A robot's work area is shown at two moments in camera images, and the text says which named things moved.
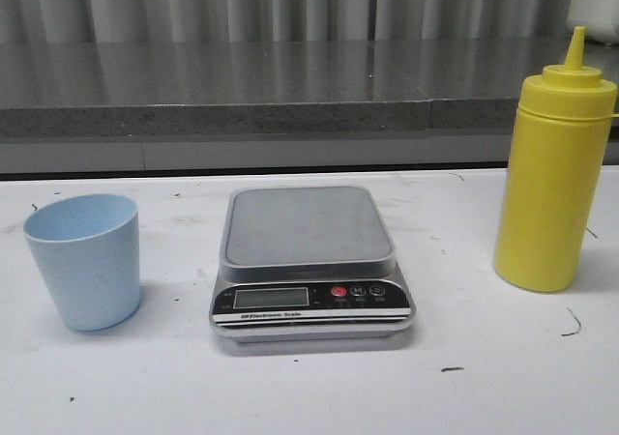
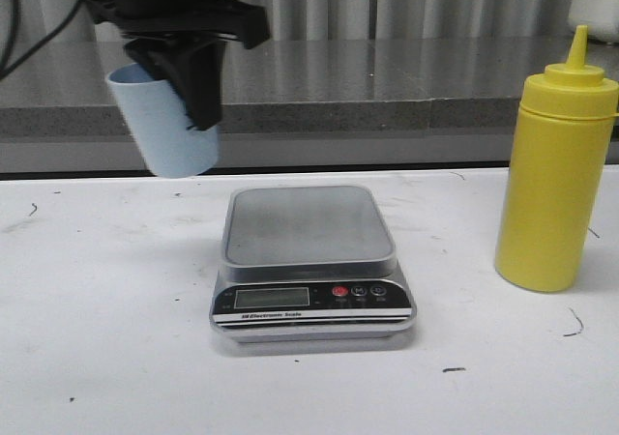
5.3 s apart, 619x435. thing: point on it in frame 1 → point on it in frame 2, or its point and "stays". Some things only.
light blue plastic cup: (87, 246) → (173, 149)
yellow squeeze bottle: (553, 176) stays
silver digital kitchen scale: (309, 264) stays
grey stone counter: (274, 106) stays
